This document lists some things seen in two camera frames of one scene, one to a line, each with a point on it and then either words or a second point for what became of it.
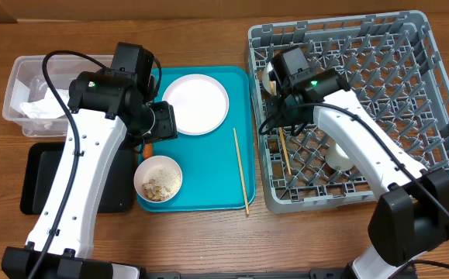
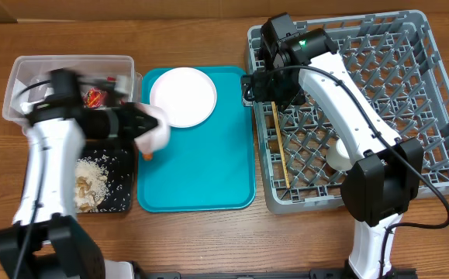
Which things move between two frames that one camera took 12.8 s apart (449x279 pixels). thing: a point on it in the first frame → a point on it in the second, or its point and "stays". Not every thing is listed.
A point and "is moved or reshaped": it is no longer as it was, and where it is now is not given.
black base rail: (316, 273) stays
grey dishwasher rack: (392, 66) stays
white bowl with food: (157, 179) is moved or reshaped
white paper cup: (336, 157) stays
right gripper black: (276, 105) → (264, 82)
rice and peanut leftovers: (163, 184) is moved or reshaped
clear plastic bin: (29, 103) stays
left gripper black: (167, 125) → (124, 112)
